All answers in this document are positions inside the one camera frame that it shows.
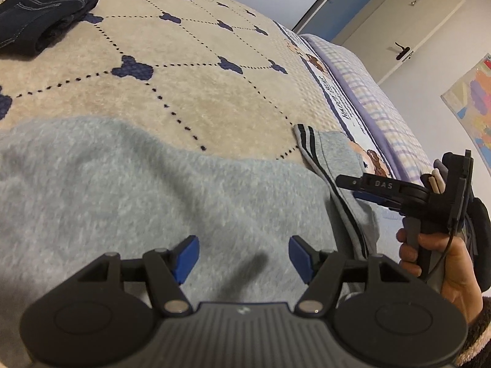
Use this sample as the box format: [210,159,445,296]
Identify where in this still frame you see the colourful wall map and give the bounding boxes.
[441,54,491,173]

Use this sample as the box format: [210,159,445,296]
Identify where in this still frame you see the folded dark blue jeans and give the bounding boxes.
[0,0,99,59]

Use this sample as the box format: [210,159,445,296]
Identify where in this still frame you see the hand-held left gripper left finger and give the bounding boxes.
[64,235,201,317]

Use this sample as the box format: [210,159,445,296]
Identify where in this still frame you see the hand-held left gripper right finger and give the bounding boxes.
[288,235,419,317]

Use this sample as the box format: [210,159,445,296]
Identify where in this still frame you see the person's right forearm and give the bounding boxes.
[458,295,491,368]

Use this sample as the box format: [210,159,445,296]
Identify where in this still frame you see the grey fleece sweatshirt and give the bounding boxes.
[0,117,384,368]

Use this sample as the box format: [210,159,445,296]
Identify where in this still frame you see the white door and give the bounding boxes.
[332,0,466,85]

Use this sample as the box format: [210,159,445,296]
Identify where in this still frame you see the beige printed blanket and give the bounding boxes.
[0,0,392,185]

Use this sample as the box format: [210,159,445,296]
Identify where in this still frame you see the black cable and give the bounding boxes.
[422,184,467,279]

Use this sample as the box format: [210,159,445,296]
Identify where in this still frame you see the person's right hand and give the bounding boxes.
[397,226,485,323]

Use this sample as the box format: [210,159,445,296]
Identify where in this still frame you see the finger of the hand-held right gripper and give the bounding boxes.
[335,174,404,195]
[354,192,403,212]

